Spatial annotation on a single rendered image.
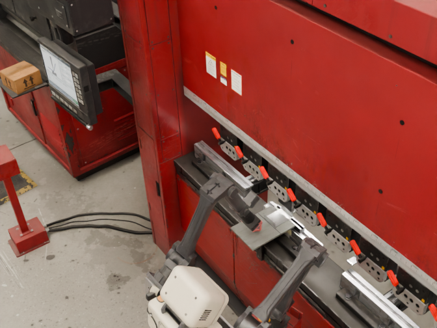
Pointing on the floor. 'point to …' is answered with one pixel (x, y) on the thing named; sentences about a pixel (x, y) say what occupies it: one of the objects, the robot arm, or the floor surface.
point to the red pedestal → (20, 245)
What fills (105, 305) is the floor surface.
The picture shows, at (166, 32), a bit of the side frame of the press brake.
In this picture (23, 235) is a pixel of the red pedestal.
